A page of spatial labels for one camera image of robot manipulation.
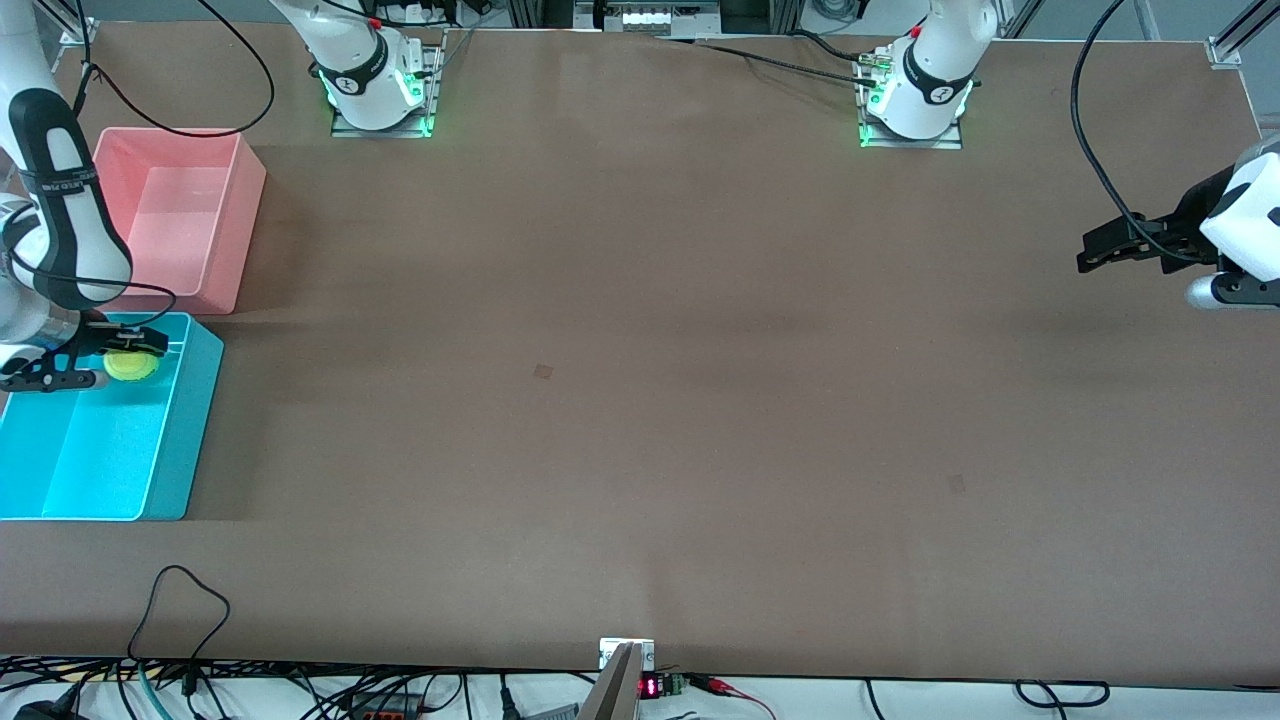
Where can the pink plastic bin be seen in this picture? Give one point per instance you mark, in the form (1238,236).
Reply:
(190,220)

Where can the grey metal camera bracket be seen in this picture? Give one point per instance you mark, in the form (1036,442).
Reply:
(615,690)

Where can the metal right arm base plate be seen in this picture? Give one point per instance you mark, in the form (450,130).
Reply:
(436,70)

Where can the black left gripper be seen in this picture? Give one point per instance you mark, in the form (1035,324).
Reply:
(1186,222)

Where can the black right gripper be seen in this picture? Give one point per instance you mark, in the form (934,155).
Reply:
(128,339)

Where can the blue plastic bin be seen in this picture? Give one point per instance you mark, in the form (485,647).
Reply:
(100,450)

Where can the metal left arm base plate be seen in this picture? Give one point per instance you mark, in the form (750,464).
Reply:
(940,143)

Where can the small red display module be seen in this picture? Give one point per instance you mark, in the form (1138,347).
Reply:
(652,687)

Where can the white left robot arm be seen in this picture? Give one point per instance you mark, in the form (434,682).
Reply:
(935,60)

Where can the yellow-green tennis ball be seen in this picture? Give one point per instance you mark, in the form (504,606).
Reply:
(130,368)

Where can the aluminium corner post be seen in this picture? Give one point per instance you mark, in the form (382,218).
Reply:
(1225,50)
(70,25)

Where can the black power adapter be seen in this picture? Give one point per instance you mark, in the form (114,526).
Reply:
(40,711)

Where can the grey device with lit panel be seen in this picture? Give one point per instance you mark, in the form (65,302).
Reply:
(650,18)

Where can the red clip lead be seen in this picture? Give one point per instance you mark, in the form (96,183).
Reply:
(730,688)

